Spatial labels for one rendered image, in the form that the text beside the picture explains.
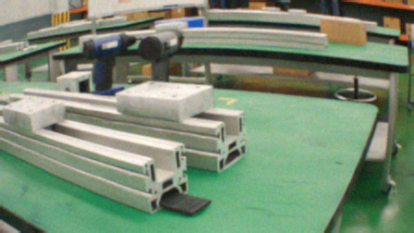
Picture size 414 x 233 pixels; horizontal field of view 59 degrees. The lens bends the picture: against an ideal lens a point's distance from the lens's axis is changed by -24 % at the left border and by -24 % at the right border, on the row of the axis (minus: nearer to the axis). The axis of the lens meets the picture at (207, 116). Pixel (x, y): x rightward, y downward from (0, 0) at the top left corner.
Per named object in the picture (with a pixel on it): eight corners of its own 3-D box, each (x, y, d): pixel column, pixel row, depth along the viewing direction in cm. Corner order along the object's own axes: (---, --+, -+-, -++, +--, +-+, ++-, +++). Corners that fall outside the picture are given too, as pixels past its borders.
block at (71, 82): (54, 107, 136) (52, 79, 134) (74, 98, 146) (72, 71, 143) (72, 109, 132) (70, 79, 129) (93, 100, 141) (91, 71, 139)
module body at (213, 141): (11, 119, 125) (8, 95, 122) (30, 112, 133) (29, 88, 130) (218, 173, 82) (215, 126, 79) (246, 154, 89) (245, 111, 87)
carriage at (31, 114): (6, 133, 90) (1, 106, 88) (34, 121, 99) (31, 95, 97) (34, 144, 82) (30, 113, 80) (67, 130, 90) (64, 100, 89)
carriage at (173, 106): (118, 126, 92) (115, 92, 90) (151, 112, 101) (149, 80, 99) (181, 137, 83) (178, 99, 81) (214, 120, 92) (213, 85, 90)
